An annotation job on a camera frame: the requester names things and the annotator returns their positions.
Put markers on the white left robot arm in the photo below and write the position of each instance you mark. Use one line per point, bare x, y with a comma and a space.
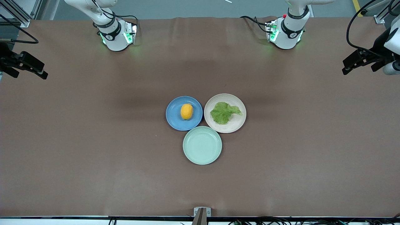
289, 34

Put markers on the aluminium frame profile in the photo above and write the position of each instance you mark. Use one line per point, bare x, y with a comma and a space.
17, 14
382, 14

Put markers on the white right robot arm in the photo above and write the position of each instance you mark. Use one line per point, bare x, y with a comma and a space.
115, 37

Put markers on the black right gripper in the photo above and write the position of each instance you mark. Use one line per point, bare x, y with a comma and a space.
5, 55

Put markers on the blue round plate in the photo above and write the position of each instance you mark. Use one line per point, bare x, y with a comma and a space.
174, 120

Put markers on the yellow lemon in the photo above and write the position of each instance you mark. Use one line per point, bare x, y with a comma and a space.
186, 111

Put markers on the brown table cover sheet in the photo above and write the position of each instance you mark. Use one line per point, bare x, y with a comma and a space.
93, 172

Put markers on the mint green round plate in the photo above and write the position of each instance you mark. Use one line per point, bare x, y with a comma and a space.
202, 145

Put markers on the beige round plate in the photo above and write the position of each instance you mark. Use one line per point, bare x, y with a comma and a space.
236, 124

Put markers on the green lettuce leaf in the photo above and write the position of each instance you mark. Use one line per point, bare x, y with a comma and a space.
222, 114

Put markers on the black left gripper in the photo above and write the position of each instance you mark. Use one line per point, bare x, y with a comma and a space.
378, 45

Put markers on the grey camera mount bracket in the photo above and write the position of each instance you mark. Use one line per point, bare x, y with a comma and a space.
202, 212

